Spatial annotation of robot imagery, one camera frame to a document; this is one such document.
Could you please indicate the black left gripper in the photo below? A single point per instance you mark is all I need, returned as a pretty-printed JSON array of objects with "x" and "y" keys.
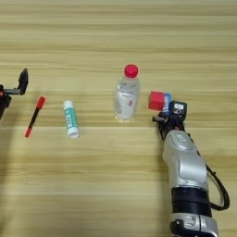
[{"x": 4, "y": 102}]

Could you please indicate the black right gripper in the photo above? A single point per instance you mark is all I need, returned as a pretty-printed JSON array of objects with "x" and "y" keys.
[{"x": 171, "y": 125}]

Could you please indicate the blue and white tube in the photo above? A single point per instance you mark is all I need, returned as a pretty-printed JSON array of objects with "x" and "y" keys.
[{"x": 167, "y": 103}]

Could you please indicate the clear bottle with red cap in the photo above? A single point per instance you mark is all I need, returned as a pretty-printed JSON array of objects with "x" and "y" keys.
[{"x": 127, "y": 95}]

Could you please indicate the green and white tube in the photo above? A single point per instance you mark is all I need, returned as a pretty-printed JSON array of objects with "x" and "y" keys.
[{"x": 71, "y": 118}]

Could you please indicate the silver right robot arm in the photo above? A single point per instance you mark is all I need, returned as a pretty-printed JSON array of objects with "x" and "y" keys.
[{"x": 185, "y": 163}]

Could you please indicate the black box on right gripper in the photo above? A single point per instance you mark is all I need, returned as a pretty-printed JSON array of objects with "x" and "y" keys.
[{"x": 178, "y": 109}]

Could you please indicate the red cube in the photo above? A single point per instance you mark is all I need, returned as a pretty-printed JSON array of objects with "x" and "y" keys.
[{"x": 155, "y": 101}]

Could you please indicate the red and black pen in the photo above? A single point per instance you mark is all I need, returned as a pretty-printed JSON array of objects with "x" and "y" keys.
[{"x": 34, "y": 117}]

